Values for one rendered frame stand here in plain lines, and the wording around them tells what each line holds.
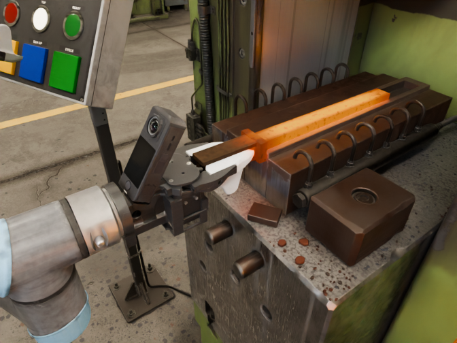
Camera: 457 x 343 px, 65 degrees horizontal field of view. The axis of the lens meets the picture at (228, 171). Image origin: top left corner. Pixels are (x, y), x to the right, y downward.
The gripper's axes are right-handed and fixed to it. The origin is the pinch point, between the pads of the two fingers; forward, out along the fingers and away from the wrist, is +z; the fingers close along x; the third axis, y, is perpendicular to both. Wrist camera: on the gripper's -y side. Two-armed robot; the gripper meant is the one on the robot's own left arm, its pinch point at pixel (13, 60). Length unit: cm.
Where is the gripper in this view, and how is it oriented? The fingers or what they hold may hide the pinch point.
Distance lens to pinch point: 77.9
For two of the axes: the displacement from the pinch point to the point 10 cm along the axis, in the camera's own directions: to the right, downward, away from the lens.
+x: -8.7, -3.0, 4.0
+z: 4.3, -0.5, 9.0
